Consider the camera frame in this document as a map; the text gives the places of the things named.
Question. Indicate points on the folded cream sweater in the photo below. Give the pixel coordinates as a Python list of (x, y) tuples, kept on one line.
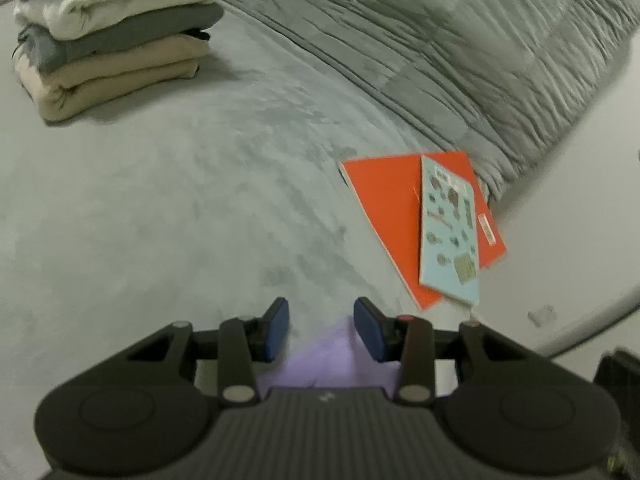
[(125, 0)]

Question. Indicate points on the orange book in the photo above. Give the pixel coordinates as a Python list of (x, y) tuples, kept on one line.
[(385, 200)]

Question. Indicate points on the purple shirt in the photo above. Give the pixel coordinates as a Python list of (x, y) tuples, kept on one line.
[(330, 360)]

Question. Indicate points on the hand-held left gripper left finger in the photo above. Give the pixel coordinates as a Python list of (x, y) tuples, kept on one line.
[(277, 330)]

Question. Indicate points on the folded grey knit sweater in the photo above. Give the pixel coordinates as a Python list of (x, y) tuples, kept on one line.
[(125, 35)]

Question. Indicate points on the grey bed blanket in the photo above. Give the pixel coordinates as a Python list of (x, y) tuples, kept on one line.
[(150, 210)]

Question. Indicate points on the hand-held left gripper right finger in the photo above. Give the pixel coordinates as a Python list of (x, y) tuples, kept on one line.
[(367, 330)]

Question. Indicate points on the light blue sticker sheet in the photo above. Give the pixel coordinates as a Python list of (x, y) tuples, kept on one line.
[(447, 230)]

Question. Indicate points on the white wall socket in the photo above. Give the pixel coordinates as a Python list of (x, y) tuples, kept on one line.
[(541, 315)]

